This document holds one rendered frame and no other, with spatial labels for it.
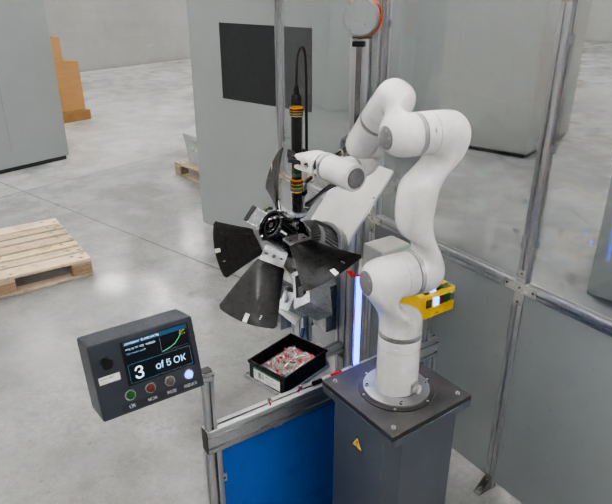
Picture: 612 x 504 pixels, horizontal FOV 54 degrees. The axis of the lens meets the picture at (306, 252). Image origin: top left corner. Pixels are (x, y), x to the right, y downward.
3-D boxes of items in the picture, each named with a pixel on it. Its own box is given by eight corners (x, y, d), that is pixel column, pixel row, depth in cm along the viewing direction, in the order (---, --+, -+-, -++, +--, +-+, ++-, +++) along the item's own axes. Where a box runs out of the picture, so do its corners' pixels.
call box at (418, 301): (432, 300, 218) (434, 274, 213) (453, 312, 210) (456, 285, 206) (398, 313, 209) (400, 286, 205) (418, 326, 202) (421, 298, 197)
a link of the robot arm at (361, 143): (401, 96, 165) (359, 156, 191) (354, 110, 158) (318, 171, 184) (418, 122, 163) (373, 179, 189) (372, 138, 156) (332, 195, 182)
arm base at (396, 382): (442, 386, 176) (448, 331, 168) (404, 418, 163) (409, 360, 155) (388, 361, 187) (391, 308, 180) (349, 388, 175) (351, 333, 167)
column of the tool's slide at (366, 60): (343, 389, 327) (354, 36, 253) (357, 393, 324) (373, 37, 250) (340, 396, 322) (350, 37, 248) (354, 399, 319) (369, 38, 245)
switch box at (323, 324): (352, 322, 271) (354, 278, 262) (325, 332, 263) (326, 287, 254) (340, 314, 278) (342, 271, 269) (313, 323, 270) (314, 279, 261)
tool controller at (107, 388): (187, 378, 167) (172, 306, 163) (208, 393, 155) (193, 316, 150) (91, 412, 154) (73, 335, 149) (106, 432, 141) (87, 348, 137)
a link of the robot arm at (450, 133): (374, 285, 166) (423, 274, 172) (397, 309, 157) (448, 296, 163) (397, 105, 141) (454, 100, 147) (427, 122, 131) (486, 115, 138)
